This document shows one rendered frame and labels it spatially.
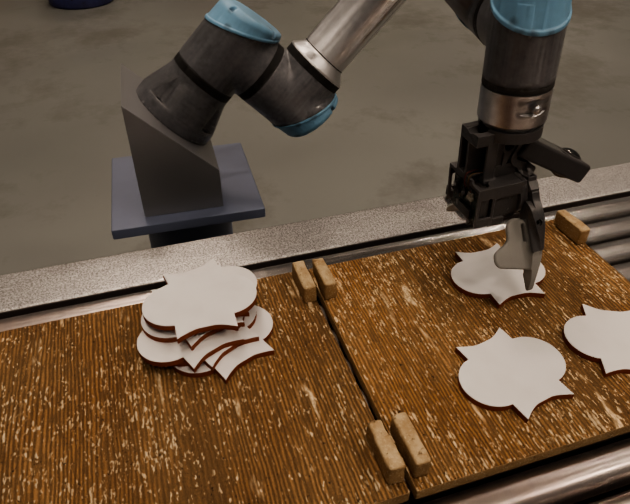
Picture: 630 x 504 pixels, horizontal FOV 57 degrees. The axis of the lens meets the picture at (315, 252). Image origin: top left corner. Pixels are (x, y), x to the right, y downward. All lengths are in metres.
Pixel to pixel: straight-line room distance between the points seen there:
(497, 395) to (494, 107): 0.31
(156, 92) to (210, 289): 0.44
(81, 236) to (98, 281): 1.77
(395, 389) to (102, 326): 0.37
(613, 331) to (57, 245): 2.23
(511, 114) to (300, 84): 0.48
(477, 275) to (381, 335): 0.17
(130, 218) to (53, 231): 1.66
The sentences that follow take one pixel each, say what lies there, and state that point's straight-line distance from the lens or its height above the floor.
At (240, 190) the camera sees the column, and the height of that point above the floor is 0.87.
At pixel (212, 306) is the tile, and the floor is 0.99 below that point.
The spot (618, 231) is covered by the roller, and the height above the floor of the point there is 0.91.
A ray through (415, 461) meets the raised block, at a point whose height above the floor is 0.96.
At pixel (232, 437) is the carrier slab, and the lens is 0.63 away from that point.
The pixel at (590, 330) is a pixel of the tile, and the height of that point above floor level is 0.94.
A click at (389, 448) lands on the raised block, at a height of 0.96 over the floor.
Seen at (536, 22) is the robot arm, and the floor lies 1.29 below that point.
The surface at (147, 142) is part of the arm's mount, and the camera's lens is 1.00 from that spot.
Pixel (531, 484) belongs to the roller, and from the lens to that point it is 0.65.
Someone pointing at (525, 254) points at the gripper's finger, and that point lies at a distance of 0.74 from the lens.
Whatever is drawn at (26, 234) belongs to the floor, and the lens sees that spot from 2.76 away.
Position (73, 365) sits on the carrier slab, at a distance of 0.74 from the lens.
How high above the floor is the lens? 1.45
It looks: 38 degrees down
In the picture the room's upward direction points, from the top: straight up
